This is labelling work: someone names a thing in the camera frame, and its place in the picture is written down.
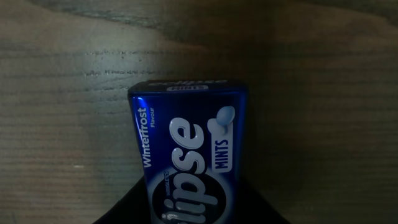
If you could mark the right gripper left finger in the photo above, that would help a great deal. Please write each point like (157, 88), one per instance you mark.
(130, 208)

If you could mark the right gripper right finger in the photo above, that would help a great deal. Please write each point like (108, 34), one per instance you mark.
(258, 208)

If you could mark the blue candy pack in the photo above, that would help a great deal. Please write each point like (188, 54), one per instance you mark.
(186, 149)

